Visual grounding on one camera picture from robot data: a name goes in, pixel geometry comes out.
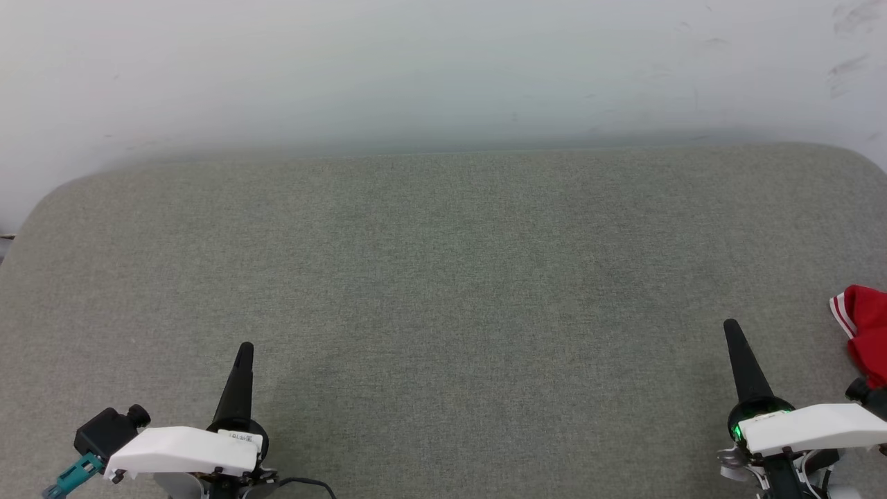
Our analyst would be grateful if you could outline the red and white shirt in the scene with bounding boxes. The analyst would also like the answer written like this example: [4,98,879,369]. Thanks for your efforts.
[829,285,887,389]

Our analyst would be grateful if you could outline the grey fabric sofa cushion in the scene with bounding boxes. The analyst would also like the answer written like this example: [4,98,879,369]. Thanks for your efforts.
[0,142,887,499]

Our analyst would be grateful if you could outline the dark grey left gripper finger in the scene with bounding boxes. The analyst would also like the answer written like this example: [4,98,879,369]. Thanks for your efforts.
[211,342,256,432]

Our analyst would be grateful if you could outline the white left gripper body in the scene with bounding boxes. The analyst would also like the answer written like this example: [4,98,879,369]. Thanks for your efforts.
[104,416,278,499]

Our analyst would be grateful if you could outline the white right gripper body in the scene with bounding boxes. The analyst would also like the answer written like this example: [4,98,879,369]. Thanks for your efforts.
[717,395,887,499]

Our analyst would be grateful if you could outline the thin black cable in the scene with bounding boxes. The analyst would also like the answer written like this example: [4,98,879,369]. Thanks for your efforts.
[277,477,337,499]

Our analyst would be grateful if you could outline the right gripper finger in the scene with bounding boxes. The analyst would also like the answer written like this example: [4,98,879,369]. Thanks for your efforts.
[723,319,775,407]

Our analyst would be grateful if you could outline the teal cable connector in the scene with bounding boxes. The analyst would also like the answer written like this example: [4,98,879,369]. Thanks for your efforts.
[42,452,105,499]

